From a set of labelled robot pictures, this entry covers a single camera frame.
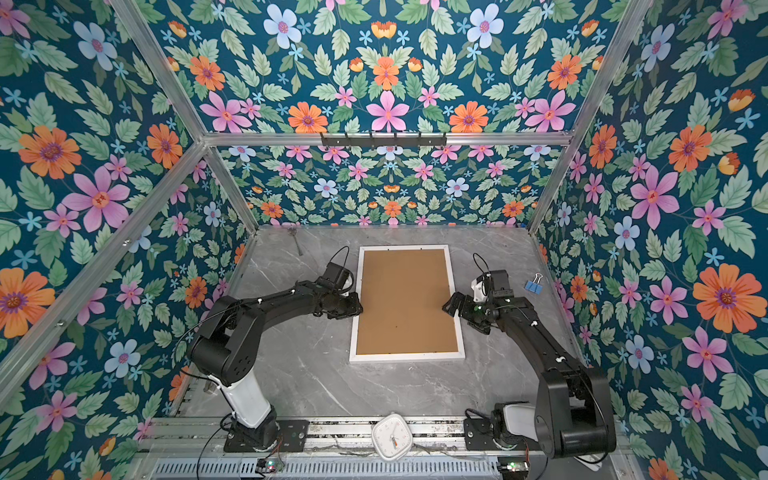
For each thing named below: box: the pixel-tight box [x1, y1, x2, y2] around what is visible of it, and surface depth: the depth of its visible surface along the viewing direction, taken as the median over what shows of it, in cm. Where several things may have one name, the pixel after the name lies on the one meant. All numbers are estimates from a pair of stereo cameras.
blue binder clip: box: [524, 272, 544, 295], surface depth 103 cm
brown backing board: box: [356, 249, 458, 355], surface depth 96 cm
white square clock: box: [372, 414, 413, 461], surface depth 72 cm
